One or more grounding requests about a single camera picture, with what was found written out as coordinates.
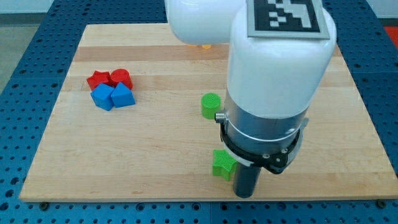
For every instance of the green cylinder block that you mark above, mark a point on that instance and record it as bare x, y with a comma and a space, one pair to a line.
210, 104

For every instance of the red star block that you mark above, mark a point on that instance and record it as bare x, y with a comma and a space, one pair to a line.
98, 78

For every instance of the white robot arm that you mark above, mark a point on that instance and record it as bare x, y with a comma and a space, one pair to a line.
278, 53

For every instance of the blue wedge block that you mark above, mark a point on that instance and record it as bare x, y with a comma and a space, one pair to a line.
122, 96

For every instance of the black white fiducial marker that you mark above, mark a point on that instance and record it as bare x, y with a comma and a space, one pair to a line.
287, 19

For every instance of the green star block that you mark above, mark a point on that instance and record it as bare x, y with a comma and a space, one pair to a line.
223, 164

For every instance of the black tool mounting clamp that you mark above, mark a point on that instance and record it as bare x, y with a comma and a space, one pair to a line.
275, 155

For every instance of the blue cube block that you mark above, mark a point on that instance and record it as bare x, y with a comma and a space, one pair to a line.
101, 96

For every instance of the red cylinder block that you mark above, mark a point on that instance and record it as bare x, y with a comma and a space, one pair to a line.
121, 76

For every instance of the wooden board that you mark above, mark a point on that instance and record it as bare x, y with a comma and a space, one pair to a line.
161, 148

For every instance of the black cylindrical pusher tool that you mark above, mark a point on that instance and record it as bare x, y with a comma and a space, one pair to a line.
245, 180

